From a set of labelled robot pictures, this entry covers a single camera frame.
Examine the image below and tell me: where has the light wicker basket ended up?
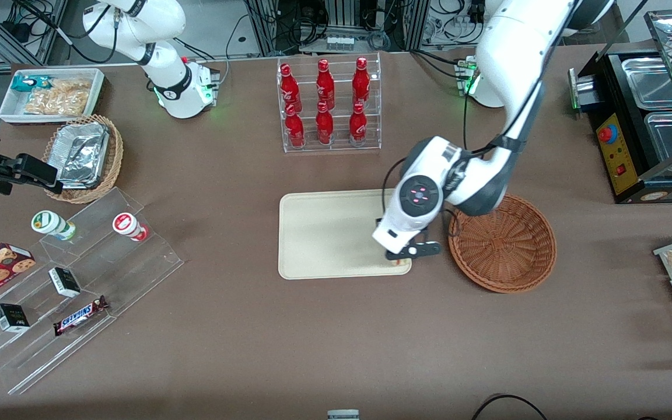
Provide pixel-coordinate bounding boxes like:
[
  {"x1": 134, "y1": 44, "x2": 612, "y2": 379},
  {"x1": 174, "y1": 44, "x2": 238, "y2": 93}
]
[{"x1": 43, "y1": 114, "x2": 124, "y2": 205}]

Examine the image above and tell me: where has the brown round wicker basket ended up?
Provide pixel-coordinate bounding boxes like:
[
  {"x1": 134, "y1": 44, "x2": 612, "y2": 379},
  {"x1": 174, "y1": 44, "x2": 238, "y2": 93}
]
[{"x1": 447, "y1": 194, "x2": 558, "y2": 293}]

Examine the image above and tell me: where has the beige plastic tray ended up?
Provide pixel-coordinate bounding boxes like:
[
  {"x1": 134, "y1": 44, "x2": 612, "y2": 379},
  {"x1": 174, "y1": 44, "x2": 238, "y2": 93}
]
[{"x1": 278, "y1": 188, "x2": 412, "y2": 280}]

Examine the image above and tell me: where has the silver foil container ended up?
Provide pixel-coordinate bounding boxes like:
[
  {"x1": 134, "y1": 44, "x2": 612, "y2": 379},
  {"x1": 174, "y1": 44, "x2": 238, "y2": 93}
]
[{"x1": 55, "y1": 121, "x2": 110, "y2": 189}]

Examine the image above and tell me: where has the green label yogurt cup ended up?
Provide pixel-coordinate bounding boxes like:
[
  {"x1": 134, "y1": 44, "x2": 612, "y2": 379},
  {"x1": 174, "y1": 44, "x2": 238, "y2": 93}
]
[{"x1": 31, "y1": 210, "x2": 77, "y2": 242}]

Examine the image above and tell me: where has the white rectangular snack bin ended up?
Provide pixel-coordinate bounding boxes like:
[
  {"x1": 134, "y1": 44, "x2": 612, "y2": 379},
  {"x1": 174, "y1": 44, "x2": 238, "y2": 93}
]
[{"x1": 0, "y1": 67, "x2": 107, "y2": 126}]

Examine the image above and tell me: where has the clear bag of chips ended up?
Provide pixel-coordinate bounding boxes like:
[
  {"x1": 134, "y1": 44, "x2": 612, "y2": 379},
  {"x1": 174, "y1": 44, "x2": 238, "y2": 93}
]
[{"x1": 23, "y1": 78, "x2": 92, "y2": 117}]

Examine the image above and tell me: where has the teal snack packet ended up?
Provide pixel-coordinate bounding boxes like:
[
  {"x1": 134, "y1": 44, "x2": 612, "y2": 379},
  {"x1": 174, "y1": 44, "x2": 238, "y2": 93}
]
[{"x1": 11, "y1": 75, "x2": 55, "y2": 93}]

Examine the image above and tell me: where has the red label yogurt cup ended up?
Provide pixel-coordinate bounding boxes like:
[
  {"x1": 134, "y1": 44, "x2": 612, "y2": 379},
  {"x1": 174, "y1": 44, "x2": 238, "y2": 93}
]
[{"x1": 112, "y1": 212, "x2": 150, "y2": 243}]

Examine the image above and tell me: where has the small black box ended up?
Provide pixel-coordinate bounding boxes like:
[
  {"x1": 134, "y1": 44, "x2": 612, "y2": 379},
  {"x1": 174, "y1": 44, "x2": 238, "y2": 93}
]
[
  {"x1": 0, "y1": 303, "x2": 31, "y2": 334},
  {"x1": 48, "y1": 267, "x2": 82, "y2": 299}
]

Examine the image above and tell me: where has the clear acrylic bottle rack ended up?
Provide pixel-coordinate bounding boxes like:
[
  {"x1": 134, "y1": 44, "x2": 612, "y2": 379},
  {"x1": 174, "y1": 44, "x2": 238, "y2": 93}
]
[{"x1": 276, "y1": 52, "x2": 382, "y2": 154}]

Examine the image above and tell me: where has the red cola bottle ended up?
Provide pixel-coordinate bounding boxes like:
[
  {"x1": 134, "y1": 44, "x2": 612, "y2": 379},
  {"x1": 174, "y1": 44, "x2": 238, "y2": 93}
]
[
  {"x1": 349, "y1": 103, "x2": 368, "y2": 147},
  {"x1": 316, "y1": 101, "x2": 335, "y2": 146},
  {"x1": 352, "y1": 57, "x2": 370, "y2": 106},
  {"x1": 285, "y1": 104, "x2": 306, "y2": 148},
  {"x1": 316, "y1": 59, "x2": 335, "y2": 109},
  {"x1": 279, "y1": 63, "x2": 303, "y2": 113}
]

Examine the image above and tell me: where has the clear acrylic stepped shelf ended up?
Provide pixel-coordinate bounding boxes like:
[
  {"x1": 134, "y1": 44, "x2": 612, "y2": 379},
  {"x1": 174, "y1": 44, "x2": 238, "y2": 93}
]
[{"x1": 0, "y1": 187, "x2": 186, "y2": 396}]

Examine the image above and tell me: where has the Snickers chocolate bar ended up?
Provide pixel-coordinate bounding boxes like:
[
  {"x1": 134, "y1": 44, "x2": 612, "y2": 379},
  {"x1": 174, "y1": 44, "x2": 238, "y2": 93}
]
[{"x1": 52, "y1": 295, "x2": 110, "y2": 337}]

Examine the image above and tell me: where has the black food warmer appliance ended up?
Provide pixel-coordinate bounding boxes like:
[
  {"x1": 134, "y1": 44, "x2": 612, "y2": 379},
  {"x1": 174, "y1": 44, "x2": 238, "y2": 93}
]
[{"x1": 568, "y1": 9, "x2": 672, "y2": 205}]

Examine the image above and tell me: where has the black cable loop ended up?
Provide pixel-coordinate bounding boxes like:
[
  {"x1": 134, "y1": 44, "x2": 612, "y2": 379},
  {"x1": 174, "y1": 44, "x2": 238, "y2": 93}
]
[{"x1": 470, "y1": 394, "x2": 550, "y2": 420}]

